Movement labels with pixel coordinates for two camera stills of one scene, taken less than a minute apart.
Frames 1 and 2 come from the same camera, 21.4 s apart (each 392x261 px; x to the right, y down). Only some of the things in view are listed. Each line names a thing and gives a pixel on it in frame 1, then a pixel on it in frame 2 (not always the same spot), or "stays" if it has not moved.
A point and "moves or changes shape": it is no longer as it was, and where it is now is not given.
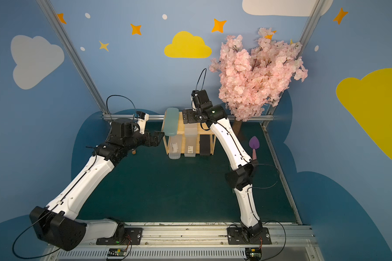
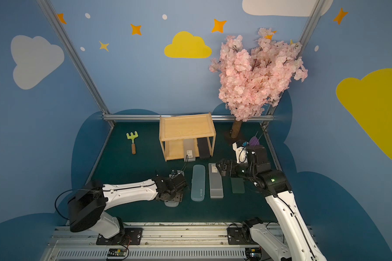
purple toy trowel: x=254 y=143 stays
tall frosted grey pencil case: x=191 y=129 to x=215 y=181
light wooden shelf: x=201 y=131 stays
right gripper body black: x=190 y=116 to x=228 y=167
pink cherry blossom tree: x=252 y=79 stays
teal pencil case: x=171 y=122 to x=198 y=182
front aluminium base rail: x=273 y=241 stays
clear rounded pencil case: x=175 y=150 to x=171 y=203
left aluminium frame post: x=51 y=17 stays
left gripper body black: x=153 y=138 to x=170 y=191
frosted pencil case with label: x=190 y=134 moves or changes shape
